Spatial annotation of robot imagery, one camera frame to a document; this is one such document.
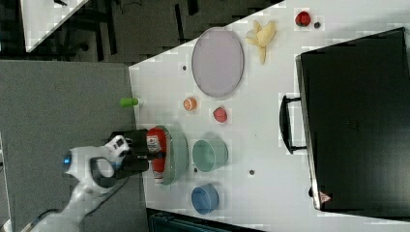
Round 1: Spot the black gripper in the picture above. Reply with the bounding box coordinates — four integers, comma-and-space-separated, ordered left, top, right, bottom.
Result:
110, 129, 166, 180

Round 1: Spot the red ketchup bottle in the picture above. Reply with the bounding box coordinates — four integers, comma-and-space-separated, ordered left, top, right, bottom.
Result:
146, 127, 167, 184

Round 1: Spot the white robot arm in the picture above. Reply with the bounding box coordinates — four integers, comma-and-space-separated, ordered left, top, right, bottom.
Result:
24, 127, 168, 232

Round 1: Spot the green oval strainer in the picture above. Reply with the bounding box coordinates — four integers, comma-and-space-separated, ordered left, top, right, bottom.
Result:
160, 126, 189, 186

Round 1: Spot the green bowl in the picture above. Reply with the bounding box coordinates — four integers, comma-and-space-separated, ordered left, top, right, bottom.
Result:
192, 139, 228, 172

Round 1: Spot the orange slice toy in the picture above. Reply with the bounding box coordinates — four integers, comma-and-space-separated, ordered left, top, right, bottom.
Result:
183, 97, 197, 111

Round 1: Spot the green toy pear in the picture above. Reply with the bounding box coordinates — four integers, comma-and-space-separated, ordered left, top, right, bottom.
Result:
120, 98, 139, 107

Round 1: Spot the blue cup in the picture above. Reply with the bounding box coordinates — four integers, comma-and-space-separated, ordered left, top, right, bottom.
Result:
190, 184, 220, 215

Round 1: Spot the grey round plate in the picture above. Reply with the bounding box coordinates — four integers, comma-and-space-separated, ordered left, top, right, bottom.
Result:
191, 27, 244, 98

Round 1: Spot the peeled toy banana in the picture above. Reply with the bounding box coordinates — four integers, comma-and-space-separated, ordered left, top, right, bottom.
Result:
246, 20, 277, 64

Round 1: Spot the small red strawberry toy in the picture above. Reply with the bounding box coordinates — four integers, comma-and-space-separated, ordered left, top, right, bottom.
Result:
295, 12, 311, 27

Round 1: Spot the black toaster oven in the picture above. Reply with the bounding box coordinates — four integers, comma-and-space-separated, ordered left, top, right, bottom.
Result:
295, 27, 410, 221

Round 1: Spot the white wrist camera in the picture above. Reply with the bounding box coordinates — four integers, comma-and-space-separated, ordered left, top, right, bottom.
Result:
105, 135, 130, 159

